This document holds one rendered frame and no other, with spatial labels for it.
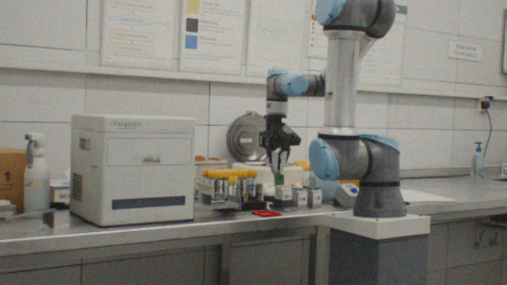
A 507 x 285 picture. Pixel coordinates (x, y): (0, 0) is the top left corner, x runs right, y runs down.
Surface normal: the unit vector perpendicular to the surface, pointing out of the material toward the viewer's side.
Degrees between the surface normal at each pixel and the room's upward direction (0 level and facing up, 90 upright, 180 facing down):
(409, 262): 90
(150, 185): 90
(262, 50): 93
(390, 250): 90
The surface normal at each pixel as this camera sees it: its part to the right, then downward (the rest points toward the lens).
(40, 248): 0.55, 0.07
